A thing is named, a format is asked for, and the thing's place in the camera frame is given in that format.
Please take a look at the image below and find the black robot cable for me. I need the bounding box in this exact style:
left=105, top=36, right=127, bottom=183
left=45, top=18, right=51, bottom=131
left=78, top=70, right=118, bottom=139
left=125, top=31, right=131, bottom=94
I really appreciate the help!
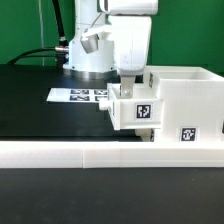
left=7, top=0, right=70, bottom=66

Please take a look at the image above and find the white drawer box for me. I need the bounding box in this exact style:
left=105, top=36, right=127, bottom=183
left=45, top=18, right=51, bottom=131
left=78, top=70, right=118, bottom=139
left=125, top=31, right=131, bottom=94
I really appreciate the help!
left=135, top=128, right=161, bottom=142
left=99, top=83, right=163, bottom=130

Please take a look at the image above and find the white marker sheet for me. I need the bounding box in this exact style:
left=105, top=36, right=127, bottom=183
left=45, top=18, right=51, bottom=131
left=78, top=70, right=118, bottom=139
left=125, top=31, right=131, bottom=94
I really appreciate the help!
left=47, top=88, right=107, bottom=103

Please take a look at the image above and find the white L-shaped border wall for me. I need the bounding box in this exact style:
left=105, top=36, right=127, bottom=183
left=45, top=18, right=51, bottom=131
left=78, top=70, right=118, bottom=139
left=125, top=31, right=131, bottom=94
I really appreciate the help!
left=0, top=141, right=224, bottom=168

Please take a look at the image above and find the white drawer cabinet frame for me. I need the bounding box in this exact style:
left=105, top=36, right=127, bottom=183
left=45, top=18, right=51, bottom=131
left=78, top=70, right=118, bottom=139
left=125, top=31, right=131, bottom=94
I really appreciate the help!
left=144, top=66, right=224, bottom=142

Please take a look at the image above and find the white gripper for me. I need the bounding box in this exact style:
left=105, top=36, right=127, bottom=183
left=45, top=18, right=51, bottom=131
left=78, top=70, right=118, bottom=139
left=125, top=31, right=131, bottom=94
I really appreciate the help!
left=81, top=15, right=152, bottom=98

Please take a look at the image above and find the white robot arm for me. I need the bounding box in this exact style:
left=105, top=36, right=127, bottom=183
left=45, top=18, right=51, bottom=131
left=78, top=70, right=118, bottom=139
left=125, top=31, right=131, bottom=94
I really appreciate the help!
left=63, top=0, right=159, bottom=98

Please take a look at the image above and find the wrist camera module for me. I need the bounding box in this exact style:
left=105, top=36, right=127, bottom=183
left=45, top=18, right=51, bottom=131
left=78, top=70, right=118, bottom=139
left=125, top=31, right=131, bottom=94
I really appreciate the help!
left=81, top=34, right=99, bottom=54

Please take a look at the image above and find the white front drawer box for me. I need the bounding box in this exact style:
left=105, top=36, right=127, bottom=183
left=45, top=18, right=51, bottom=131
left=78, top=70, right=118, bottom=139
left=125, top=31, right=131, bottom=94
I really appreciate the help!
left=135, top=128, right=161, bottom=142

